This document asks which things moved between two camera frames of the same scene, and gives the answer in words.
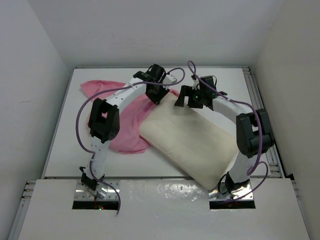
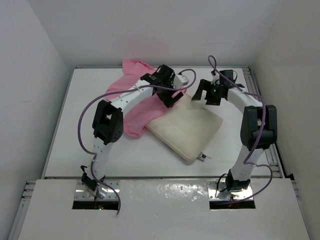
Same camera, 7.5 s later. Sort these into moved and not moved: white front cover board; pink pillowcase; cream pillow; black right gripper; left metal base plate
Moved: cream pillow; black right gripper; pink pillowcase
Not moved: white front cover board; left metal base plate
